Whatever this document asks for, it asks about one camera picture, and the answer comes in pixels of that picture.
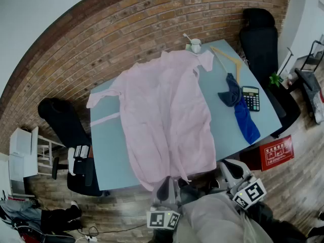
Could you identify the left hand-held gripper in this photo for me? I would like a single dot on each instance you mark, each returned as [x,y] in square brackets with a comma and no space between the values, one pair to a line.
[163,219]

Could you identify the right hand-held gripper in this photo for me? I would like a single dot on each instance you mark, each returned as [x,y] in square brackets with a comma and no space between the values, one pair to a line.
[249,194]

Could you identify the person's left forearm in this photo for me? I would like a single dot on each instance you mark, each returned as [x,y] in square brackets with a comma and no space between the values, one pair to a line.
[163,235]

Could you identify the person's right forearm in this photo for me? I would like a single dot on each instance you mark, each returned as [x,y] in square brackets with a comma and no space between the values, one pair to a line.
[273,224]

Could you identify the red cardboard box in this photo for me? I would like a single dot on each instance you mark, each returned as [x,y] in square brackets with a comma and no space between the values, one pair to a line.
[276,153]

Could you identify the blue cloth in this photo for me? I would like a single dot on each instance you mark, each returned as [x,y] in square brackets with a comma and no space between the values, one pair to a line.
[245,123]

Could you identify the person's grey shirt torso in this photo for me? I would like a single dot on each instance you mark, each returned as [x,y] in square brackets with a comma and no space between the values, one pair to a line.
[215,221]

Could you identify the black calculator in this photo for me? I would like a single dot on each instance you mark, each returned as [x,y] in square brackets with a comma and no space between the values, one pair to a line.
[251,97]

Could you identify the dark grey towel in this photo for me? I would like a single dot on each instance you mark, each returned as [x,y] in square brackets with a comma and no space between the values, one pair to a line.
[232,92]

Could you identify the black box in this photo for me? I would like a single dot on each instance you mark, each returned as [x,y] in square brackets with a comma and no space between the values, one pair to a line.
[80,166]

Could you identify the white power strip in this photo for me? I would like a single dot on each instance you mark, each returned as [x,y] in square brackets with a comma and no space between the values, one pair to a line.
[91,238]

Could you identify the white folded cloth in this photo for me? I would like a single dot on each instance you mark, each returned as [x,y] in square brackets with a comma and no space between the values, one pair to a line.
[71,161]

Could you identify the small green plant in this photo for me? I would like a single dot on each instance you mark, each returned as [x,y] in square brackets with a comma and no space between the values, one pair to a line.
[274,79]

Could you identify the wooden clothes hanger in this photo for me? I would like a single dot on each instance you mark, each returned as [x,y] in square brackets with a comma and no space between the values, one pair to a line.
[227,57]

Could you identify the black office chair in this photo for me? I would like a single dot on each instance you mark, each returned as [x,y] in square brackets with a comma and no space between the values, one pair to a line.
[260,44]
[63,123]

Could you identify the white side table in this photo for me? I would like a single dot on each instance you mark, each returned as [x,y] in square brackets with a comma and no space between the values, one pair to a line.
[46,148]

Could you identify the white enamel mug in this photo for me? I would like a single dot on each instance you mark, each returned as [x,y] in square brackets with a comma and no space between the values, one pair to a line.
[195,45]

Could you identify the small green packet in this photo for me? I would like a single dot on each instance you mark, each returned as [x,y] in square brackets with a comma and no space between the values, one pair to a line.
[188,47]

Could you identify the white toothbrush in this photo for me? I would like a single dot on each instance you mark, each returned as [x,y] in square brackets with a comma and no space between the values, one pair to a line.
[186,37]

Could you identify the red cabinet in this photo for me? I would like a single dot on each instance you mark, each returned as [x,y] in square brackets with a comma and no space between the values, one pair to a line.
[30,238]

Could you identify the white box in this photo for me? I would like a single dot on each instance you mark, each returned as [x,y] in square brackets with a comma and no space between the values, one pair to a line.
[21,167]
[21,142]

